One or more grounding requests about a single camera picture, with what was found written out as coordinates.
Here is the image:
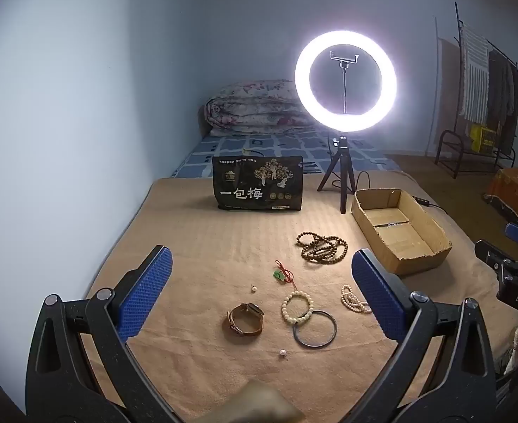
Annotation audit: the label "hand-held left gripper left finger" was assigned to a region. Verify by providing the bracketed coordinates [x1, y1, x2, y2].
[25, 244, 185, 423]

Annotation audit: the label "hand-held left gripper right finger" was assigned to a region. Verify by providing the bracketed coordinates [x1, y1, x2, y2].
[343, 249, 498, 423]

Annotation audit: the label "white pearl strand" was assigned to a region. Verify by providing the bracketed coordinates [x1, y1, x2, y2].
[341, 285, 373, 314]

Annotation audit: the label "cardboard box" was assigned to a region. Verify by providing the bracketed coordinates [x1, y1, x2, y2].
[351, 189, 452, 276]

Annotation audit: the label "brown wooden bead necklace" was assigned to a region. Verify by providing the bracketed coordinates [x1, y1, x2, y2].
[296, 230, 349, 264]

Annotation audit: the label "dark blue bangle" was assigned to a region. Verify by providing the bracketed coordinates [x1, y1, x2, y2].
[293, 311, 338, 347]

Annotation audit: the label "cream bead bracelet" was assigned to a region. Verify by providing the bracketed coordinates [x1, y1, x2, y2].
[281, 291, 315, 324]

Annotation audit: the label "green jade pendant red cord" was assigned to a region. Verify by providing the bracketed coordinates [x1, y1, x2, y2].
[273, 260, 296, 283]

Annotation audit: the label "brown strap wristwatch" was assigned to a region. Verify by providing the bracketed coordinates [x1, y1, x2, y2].
[227, 302, 264, 335]

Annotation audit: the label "orange box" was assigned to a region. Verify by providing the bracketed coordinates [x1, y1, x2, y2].
[483, 167, 518, 221]

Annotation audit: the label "yellow box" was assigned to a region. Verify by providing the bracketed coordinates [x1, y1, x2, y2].
[469, 124, 498, 153]

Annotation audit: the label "metal clothes rack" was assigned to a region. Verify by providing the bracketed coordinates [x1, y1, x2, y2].
[435, 2, 518, 179]

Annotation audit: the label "dark hanging clothes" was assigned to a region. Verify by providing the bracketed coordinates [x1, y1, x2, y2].
[488, 50, 518, 142]

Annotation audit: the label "black snack bag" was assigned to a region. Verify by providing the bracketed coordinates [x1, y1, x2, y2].
[212, 155, 304, 212]

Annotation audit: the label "blue patterned bedsheet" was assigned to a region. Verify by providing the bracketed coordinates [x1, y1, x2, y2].
[171, 131, 401, 179]

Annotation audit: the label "folded floral quilt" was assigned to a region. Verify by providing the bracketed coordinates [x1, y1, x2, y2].
[204, 80, 317, 137]

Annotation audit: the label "phone clamp holder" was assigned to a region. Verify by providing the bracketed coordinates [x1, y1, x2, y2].
[329, 50, 359, 117]

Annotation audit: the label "black light cable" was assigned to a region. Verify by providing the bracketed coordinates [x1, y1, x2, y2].
[327, 136, 450, 210]

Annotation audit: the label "white ring light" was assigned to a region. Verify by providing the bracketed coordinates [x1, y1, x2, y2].
[295, 30, 397, 133]

